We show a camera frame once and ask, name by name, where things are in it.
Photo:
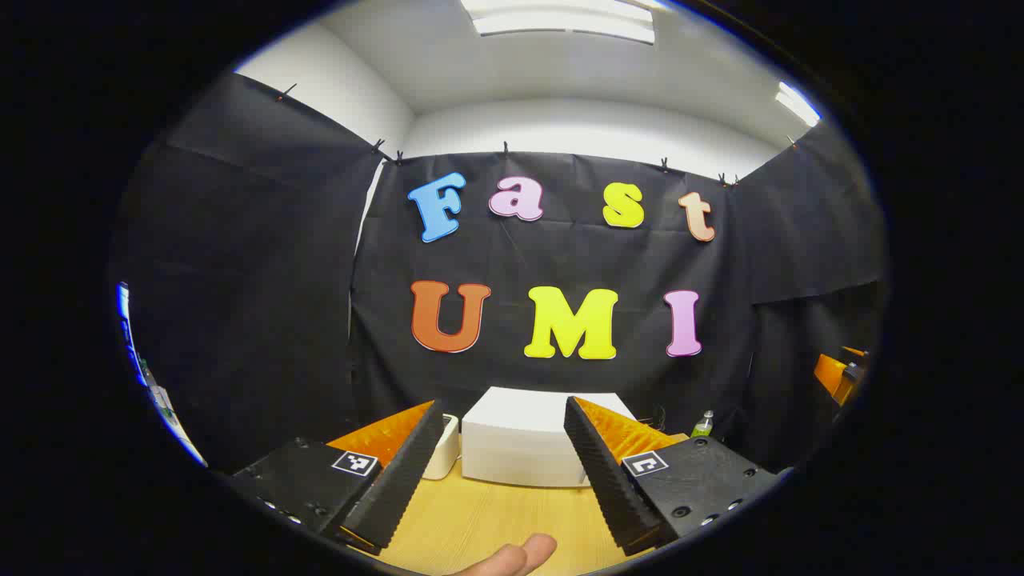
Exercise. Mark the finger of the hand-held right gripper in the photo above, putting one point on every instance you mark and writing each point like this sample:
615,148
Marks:
832,372

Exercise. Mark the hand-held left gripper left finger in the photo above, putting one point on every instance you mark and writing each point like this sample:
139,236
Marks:
400,480

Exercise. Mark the small ceiling light panel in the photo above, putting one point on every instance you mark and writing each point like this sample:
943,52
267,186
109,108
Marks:
797,104

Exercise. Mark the long ceiling light panel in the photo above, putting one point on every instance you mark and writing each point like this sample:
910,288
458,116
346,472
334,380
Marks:
560,22

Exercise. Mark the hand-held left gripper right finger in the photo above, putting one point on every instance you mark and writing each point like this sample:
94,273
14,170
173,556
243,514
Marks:
612,488

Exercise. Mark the white microwave oven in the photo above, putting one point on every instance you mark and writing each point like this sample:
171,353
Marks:
520,440

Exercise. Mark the white toaster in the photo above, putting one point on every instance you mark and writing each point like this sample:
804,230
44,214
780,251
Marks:
444,452

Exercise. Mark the green label drink bottle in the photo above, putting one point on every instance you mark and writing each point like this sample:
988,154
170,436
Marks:
702,426

